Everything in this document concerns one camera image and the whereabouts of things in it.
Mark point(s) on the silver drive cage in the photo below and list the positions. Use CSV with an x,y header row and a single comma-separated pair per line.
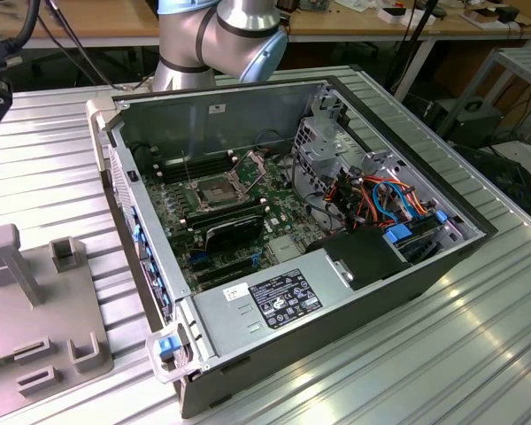
x,y
323,150

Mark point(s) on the white box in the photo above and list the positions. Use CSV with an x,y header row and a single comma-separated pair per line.
x,y
398,15

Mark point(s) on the blue case latch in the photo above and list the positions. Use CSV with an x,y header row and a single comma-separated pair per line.
x,y
166,346

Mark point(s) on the CPU socket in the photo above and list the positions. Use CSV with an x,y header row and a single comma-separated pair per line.
x,y
214,192

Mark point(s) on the black graphics card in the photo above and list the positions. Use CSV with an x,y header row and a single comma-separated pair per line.
x,y
234,232

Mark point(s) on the dark glass panel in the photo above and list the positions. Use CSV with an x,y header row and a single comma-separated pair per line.
x,y
504,177

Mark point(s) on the black plastic shroud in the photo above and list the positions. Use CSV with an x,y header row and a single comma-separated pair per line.
x,y
363,259

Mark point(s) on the thin metal locking lever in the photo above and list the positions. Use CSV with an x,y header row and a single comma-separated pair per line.
x,y
187,168

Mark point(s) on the green motherboard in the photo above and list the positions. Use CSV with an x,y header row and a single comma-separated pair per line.
x,y
292,221

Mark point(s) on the grey parts rack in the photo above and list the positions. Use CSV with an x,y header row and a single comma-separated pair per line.
x,y
48,310

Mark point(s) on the long wooden desk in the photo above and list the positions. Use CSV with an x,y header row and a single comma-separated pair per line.
x,y
115,17

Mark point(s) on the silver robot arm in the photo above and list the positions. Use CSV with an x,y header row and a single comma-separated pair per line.
x,y
234,35

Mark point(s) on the open black PC case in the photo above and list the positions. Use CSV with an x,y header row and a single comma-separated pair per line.
x,y
336,336

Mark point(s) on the black RAM slot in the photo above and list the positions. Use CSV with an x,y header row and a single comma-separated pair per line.
x,y
208,156
236,214
208,166
208,171
234,207
208,161

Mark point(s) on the grey power supply unit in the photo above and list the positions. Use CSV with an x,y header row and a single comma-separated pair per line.
x,y
230,319

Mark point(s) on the blue expansion slot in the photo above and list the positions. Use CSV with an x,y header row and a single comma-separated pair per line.
x,y
197,256

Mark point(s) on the metal slat shelf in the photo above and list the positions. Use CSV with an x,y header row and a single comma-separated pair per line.
x,y
526,57

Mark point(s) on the silver chipset heatsink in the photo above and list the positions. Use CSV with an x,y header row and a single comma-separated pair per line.
x,y
285,249

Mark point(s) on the black expansion slot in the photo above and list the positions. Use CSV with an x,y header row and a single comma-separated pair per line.
x,y
223,265

